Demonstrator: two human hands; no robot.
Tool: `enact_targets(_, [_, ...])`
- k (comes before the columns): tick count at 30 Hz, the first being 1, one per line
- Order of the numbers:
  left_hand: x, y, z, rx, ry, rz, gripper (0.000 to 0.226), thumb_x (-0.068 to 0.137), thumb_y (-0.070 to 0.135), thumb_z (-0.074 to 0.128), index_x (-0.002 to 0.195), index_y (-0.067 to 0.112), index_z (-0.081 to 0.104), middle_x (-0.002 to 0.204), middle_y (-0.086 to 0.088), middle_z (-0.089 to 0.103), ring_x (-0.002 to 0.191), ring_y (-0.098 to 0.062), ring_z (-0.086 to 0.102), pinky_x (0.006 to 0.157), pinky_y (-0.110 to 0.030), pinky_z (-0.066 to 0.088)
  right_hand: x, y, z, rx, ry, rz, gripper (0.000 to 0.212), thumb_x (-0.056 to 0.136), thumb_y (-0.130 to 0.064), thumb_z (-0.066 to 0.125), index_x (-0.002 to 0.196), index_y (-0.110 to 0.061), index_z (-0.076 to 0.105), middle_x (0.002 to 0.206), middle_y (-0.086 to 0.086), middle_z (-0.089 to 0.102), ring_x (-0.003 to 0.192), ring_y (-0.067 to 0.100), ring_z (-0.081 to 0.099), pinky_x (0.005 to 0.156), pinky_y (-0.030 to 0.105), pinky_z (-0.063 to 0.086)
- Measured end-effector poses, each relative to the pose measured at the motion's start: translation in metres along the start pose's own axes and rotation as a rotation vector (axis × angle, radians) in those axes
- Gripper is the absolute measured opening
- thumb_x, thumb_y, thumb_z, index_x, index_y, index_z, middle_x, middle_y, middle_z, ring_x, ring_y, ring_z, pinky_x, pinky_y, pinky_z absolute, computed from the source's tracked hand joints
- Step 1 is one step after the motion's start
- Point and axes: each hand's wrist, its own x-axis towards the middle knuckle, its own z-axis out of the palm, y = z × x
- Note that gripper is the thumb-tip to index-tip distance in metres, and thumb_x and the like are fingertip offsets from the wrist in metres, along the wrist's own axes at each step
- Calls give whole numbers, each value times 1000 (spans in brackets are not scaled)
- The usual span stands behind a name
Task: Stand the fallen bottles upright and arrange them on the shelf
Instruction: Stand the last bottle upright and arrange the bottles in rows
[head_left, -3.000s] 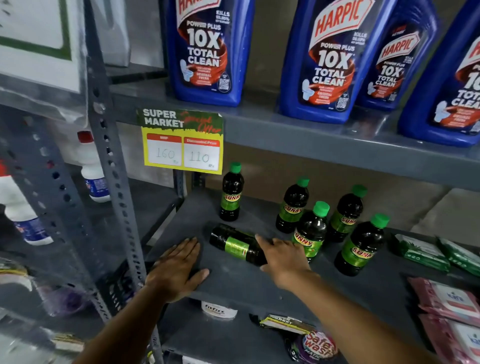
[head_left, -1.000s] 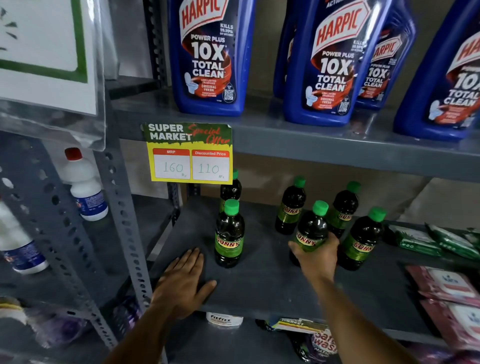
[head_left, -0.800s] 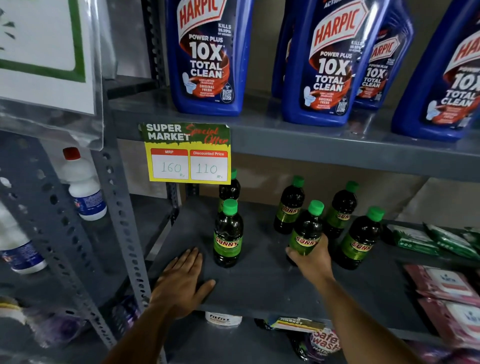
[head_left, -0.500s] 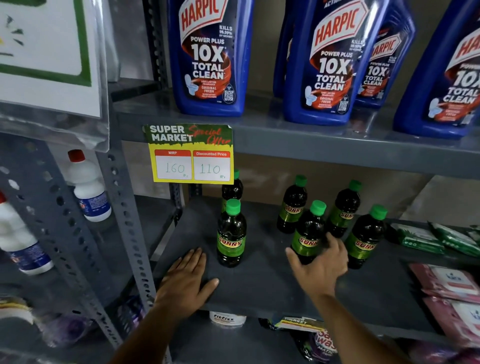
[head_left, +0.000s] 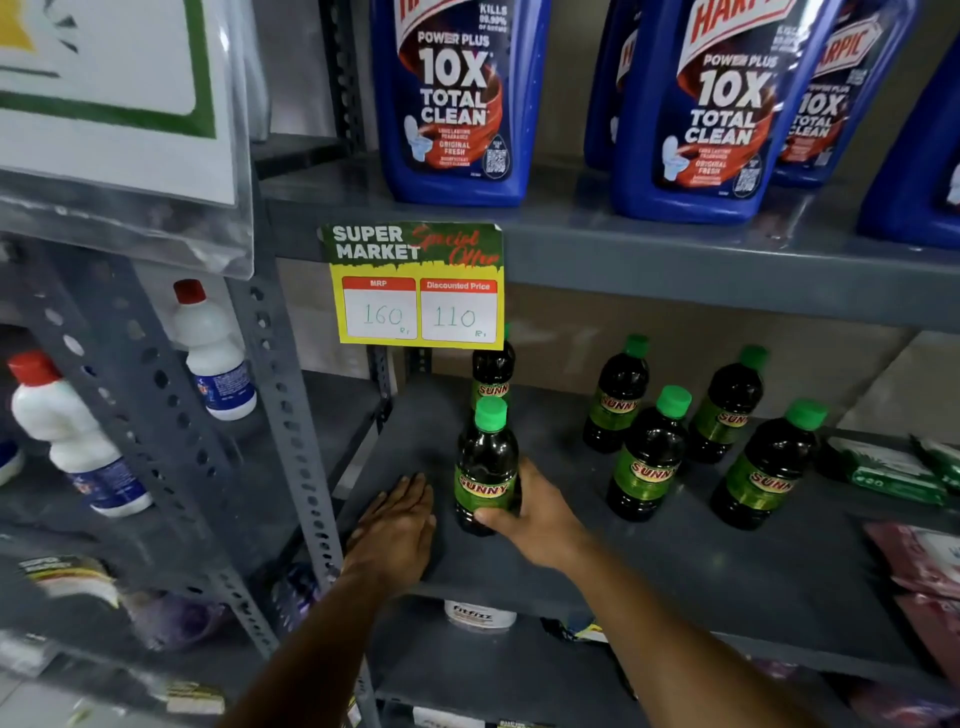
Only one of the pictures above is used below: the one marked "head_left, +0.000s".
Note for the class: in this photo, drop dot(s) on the purple packet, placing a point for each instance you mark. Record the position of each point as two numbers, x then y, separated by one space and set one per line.
174 619

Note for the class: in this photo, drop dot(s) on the grey metal shelf rack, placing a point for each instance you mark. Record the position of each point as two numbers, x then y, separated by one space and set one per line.
285 420
750 262

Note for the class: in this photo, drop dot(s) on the small shelf price tag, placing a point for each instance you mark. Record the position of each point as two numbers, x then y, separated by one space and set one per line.
574 631
195 699
69 577

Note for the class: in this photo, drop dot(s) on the person's right hand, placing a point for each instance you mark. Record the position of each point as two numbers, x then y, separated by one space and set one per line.
544 525

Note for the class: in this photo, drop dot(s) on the blue toilet cleaner bottle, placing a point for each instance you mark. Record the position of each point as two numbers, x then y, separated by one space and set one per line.
919 172
459 97
712 112
609 82
840 90

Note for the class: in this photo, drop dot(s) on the dark green-capped cleaner bottle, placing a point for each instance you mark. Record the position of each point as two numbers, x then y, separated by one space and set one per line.
486 465

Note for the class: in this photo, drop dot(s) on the pink packet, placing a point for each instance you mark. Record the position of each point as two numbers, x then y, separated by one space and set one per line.
919 555
936 634

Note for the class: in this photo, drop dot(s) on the person's right thumb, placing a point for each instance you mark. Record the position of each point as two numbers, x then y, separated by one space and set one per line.
498 518

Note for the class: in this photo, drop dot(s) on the person's left forearm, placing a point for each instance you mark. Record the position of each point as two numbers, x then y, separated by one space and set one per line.
315 660

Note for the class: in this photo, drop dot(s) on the person's left hand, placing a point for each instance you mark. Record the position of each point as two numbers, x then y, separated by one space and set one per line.
391 540

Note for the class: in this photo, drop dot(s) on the white bottle with blue label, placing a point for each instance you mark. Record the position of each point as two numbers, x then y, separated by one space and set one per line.
7 459

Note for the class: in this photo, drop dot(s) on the person's left fingers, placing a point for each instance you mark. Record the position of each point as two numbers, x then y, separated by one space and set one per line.
401 502

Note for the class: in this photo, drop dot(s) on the green yellow price tag card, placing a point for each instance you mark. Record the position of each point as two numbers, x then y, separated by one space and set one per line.
417 289

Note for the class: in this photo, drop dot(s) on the person's right forearm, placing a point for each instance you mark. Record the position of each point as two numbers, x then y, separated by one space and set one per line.
675 645

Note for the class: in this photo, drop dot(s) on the paper sign in plastic sleeve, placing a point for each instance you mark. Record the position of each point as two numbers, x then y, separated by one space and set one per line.
112 105

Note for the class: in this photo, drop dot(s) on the white bottle with red cap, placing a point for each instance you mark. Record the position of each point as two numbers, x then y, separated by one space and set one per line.
75 442
214 360

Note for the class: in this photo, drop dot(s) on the group of dark green-capped bottles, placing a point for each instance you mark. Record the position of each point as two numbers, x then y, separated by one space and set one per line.
649 465

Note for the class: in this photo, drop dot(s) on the green wipes packet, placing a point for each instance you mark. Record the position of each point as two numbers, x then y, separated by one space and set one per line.
881 469
941 457

